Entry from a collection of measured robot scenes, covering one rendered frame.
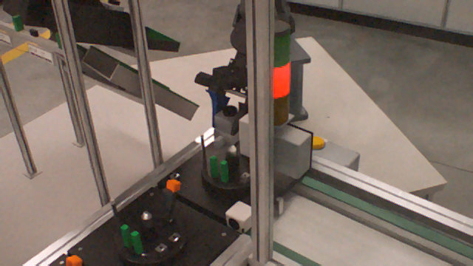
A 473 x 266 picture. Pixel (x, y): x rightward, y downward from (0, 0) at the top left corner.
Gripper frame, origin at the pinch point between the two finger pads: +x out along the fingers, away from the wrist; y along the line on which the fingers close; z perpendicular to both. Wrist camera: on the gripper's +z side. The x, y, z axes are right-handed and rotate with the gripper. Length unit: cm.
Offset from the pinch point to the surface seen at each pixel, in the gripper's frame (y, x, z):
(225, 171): 1.9, 11.4, -3.1
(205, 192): -1.3, 17.3, -3.5
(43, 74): -252, 30, -148
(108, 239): -8.0, 30.6, 14.0
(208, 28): -201, -44, -245
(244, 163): 1.3, 9.2, -11.0
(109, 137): -48, 19, -19
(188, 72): -54, -6, -53
